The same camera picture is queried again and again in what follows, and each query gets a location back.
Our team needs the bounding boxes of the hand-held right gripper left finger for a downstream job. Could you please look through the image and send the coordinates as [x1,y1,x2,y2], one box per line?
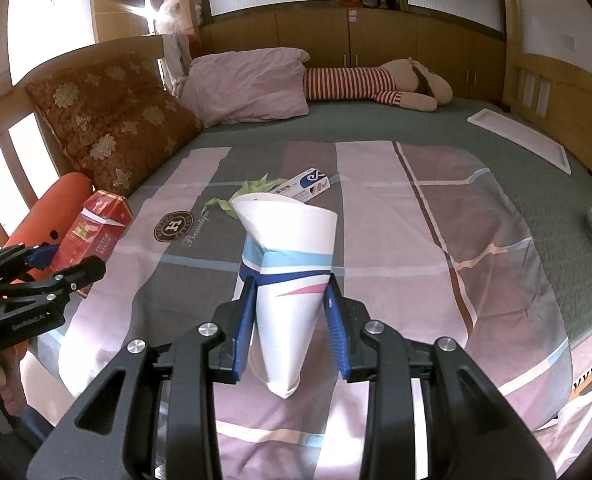
[35,275,257,480]

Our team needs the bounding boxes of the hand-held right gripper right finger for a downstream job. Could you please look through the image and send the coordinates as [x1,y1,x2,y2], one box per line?
[323,272,556,480]

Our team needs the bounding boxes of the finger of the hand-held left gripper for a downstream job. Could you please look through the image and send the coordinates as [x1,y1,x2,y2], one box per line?
[0,242,59,286]
[0,256,107,312]

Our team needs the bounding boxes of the red cigarette box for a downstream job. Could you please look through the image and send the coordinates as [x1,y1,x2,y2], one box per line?
[51,191,134,271]

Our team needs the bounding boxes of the white paper cup blue stripes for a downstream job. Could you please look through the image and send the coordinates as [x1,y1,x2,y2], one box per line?
[229,194,338,400]

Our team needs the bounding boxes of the white plastic bag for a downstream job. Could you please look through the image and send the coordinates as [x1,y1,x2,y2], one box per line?
[536,387,592,466]

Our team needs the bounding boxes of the orange carrot plush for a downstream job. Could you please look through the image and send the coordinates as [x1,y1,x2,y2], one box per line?
[1,172,94,281]

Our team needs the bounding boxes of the pink and grey patchwork blanket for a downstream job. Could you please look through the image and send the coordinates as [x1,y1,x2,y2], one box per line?
[58,141,574,480]

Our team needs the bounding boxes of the green vegetable leaf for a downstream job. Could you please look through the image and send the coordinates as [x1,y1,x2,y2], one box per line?
[199,174,289,221]

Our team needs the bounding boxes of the white and blue toothpaste box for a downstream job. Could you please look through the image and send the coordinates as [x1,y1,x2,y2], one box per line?
[271,169,331,206]

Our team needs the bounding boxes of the brown floral cushion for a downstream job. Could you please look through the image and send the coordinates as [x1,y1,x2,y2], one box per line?
[25,52,203,198]

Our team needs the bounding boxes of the green quilted bedspread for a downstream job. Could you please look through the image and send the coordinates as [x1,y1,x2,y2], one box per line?
[121,97,592,361]

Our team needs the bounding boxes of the hanging clothes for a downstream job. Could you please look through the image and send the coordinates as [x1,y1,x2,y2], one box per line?
[161,32,194,98]

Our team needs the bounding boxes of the pink pillow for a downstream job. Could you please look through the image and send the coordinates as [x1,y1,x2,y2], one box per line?
[181,47,311,128]

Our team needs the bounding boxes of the striped plush toy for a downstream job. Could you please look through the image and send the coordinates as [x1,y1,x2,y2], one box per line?
[303,57,454,113]

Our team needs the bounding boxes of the white flat board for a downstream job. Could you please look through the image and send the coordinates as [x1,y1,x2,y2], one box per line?
[467,108,572,176]

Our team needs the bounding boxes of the white plush toy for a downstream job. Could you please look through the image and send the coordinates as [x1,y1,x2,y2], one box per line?
[155,0,187,36]

